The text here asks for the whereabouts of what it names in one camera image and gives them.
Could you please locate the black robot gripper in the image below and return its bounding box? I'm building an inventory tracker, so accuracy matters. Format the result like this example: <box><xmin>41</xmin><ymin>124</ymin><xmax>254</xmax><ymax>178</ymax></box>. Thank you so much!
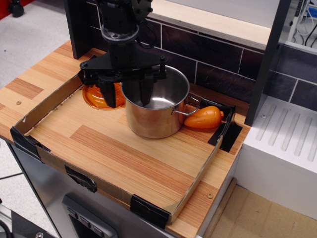
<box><xmin>79</xmin><ymin>43</ymin><xmax>167</xmax><ymax>108</ymax></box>

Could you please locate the stainless steel pot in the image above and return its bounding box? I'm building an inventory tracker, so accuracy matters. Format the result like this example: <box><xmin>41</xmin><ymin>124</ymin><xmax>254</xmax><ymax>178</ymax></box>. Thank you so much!
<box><xmin>121</xmin><ymin>66</ymin><xmax>201</xmax><ymax>139</ymax></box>

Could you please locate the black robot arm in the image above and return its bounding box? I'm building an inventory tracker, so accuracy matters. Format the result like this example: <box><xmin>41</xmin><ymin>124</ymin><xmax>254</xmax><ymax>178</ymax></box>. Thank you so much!
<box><xmin>80</xmin><ymin>0</ymin><xmax>167</xmax><ymax>108</ymax></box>

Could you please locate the orange transparent pot lid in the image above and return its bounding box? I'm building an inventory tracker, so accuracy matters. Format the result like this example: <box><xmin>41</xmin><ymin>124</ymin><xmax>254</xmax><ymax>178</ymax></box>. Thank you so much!
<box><xmin>82</xmin><ymin>83</ymin><xmax>125</xmax><ymax>110</ymax></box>

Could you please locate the cardboard fence with black tape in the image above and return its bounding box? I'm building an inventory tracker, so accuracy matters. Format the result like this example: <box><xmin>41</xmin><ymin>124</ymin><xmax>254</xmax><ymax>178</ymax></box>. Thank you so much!
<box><xmin>11</xmin><ymin>76</ymin><xmax>245</xmax><ymax>231</ymax></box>

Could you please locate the orange plastic toy carrot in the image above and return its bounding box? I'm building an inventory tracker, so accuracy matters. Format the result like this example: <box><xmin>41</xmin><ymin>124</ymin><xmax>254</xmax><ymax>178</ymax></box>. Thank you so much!
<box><xmin>184</xmin><ymin>106</ymin><xmax>224</xmax><ymax>129</ymax></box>

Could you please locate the light wooden shelf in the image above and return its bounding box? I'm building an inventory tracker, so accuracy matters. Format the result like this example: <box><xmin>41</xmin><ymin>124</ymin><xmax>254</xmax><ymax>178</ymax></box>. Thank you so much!
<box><xmin>149</xmin><ymin>0</ymin><xmax>271</xmax><ymax>50</ymax></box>

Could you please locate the grey toy oven front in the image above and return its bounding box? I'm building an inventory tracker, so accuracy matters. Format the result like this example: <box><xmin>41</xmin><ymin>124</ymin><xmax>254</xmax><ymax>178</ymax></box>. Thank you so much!
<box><xmin>62</xmin><ymin>195</ymin><xmax>118</xmax><ymax>238</ymax></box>

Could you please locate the white toy sink drainboard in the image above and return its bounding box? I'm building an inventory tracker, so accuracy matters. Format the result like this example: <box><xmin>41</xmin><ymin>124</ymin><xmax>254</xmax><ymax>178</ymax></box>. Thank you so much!
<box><xmin>234</xmin><ymin>97</ymin><xmax>317</xmax><ymax>219</ymax></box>

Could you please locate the dark grey left post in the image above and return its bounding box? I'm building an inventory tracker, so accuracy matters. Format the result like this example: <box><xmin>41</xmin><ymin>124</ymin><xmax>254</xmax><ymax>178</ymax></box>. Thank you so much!
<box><xmin>64</xmin><ymin>0</ymin><xmax>108</xmax><ymax>59</ymax></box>

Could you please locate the dark grey vertical post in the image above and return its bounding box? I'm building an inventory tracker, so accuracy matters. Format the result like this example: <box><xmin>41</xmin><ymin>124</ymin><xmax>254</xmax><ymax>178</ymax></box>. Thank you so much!
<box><xmin>245</xmin><ymin>0</ymin><xmax>297</xmax><ymax>126</ymax></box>

